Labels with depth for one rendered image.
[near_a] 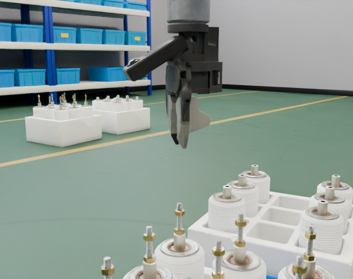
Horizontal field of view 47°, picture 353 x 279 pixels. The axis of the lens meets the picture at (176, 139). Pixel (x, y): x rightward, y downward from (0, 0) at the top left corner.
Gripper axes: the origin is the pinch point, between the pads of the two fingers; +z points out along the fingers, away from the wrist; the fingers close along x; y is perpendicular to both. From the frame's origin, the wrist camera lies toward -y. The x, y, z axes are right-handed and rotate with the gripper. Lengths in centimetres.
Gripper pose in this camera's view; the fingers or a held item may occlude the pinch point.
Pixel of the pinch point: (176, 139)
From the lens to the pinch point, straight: 73.4
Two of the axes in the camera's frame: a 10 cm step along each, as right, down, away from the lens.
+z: 0.0, 9.8, 2.0
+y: 9.5, -0.7, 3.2
